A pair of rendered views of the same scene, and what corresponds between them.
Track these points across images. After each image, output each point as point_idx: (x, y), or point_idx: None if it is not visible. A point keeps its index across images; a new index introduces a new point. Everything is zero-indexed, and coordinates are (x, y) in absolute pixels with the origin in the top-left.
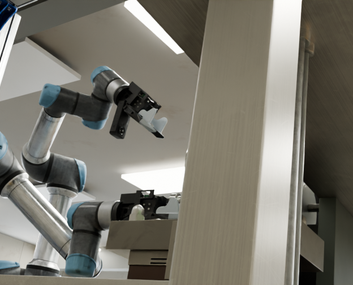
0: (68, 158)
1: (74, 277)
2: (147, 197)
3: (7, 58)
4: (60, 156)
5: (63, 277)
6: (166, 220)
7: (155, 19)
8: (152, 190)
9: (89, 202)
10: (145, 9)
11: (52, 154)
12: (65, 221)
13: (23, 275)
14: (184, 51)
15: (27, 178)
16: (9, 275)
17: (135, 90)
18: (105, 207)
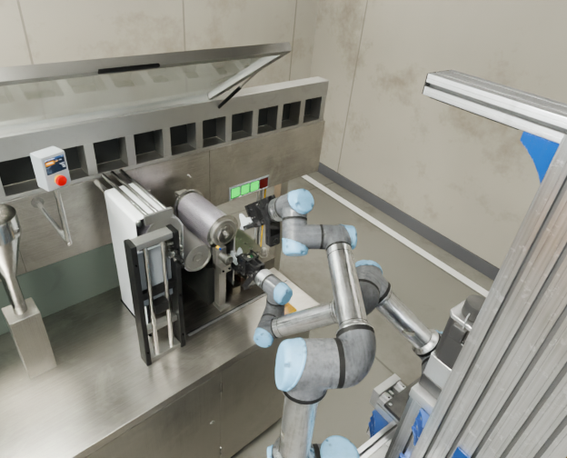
0: (312, 338)
1: (283, 275)
2: (253, 254)
3: (513, 240)
4: (323, 338)
5: (287, 278)
6: (255, 243)
7: (292, 179)
8: (251, 250)
9: (281, 280)
10: (294, 178)
11: (334, 338)
12: (291, 313)
13: (312, 443)
14: (282, 183)
15: (332, 302)
16: (309, 295)
17: (269, 200)
18: (272, 273)
